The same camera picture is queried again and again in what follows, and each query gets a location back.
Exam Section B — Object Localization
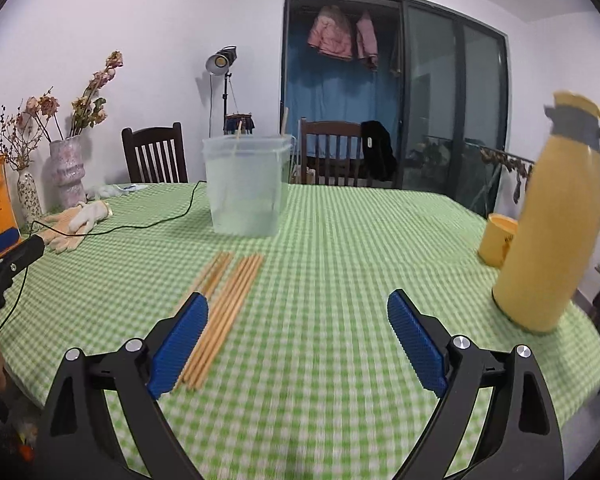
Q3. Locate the black sliding glass door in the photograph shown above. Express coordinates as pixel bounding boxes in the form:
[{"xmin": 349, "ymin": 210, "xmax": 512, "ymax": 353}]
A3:
[{"xmin": 280, "ymin": 0, "xmax": 510, "ymax": 206}]

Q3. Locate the small white patterned vase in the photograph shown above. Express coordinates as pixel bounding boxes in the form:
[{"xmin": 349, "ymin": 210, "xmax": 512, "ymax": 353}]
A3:
[{"xmin": 16, "ymin": 169, "xmax": 43, "ymax": 226}]

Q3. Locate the row of wooden chopsticks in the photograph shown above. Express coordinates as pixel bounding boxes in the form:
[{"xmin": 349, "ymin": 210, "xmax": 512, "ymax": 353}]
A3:
[{"xmin": 172, "ymin": 252, "xmax": 265, "ymax": 391}]

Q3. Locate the yellow cup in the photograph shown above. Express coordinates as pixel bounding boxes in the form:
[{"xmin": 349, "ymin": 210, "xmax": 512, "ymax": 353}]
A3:
[{"xmin": 477, "ymin": 213, "xmax": 521, "ymax": 267}]

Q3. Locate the clear plastic container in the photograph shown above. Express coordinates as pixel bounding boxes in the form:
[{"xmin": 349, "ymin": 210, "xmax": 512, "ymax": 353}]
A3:
[{"xmin": 201, "ymin": 135, "xmax": 293, "ymax": 237}]

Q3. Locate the large pink jacket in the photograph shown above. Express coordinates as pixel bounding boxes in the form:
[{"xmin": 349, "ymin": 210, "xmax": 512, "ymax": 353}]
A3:
[{"xmin": 307, "ymin": 5, "xmax": 354, "ymax": 61}]

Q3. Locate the beige knit glove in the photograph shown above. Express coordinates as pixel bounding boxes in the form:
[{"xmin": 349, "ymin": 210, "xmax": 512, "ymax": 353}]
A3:
[{"xmin": 32, "ymin": 212, "xmax": 88, "ymax": 253}]

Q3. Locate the blue curtain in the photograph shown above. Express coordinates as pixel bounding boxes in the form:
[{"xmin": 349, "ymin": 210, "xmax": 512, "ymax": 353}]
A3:
[{"xmin": 285, "ymin": 57, "xmax": 401, "ymax": 166}]

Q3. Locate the black jacket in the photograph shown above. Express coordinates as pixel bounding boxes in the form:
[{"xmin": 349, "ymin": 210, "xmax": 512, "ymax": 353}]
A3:
[{"xmin": 361, "ymin": 120, "xmax": 397, "ymax": 181}]

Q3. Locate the string of dried food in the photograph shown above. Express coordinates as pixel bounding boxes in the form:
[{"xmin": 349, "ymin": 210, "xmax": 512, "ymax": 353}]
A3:
[{"xmin": 480, "ymin": 147, "xmax": 536, "ymax": 204}]

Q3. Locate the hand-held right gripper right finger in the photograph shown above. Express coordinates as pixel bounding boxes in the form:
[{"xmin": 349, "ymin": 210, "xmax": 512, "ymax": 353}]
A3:
[{"xmin": 386, "ymin": 288, "xmax": 566, "ymax": 480}]

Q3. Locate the green checked tablecloth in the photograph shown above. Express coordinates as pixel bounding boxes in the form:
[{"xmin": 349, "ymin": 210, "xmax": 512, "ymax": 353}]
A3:
[{"xmin": 0, "ymin": 181, "xmax": 600, "ymax": 480}]

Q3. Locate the yellow thermos jug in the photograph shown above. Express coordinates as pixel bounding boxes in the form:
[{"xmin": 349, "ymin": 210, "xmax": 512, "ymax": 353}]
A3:
[{"xmin": 491, "ymin": 91, "xmax": 600, "ymax": 333}]

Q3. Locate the small pink jacket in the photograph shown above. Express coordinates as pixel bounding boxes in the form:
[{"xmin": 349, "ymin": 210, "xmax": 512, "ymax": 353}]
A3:
[{"xmin": 356, "ymin": 10, "xmax": 379, "ymax": 71}]

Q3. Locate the black cable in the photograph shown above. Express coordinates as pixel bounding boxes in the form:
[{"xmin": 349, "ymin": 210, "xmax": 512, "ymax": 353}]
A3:
[{"xmin": 0, "ymin": 180, "xmax": 208, "ymax": 333}]

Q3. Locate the crumpled white paper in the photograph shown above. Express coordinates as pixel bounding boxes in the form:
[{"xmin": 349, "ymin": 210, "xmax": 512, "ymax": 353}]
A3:
[{"xmin": 87, "ymin": 185, "xmax": 151, "ymax": 198}]

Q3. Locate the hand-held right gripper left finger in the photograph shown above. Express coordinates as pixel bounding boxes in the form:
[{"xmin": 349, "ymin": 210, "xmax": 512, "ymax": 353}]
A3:
[{"xmin": 35, "ymin": 291, "xmax": 211, "ymax": 480}]

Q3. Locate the white knit glove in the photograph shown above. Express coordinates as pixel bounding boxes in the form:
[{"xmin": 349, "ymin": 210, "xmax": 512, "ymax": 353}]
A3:
[{"xmin": 70, "ymin": 201, "xmax": 113, "ymax": 235}]

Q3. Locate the studio light on stand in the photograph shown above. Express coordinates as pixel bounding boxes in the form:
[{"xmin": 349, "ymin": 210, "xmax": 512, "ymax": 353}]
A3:
[{"xmin": 205, "ymin": 46, "xmax": 238, "ymax": 136}]

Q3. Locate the pink speckled vase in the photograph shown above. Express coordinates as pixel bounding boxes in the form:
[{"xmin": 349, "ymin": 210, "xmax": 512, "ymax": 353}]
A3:
[{"xmin": 48, "ymin": 136, "xmax": 87, "ymax": 209}]

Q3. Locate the tall dried flower bunch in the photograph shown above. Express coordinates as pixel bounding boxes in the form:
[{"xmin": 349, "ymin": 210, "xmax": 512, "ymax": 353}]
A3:
[{"xmin": 70, "ymin": 50, "xmax": 125, "ymax": 138}]

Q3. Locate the dark wooden chair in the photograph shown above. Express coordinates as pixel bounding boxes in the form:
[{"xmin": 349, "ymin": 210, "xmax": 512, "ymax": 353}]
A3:
[
  {"xmin": 121, "ymin": 122, "xmax": 189, "ymax": 184},
  {"xmin": 300, "ymin": 117, "xmax": 396, "ymax": 188}
]

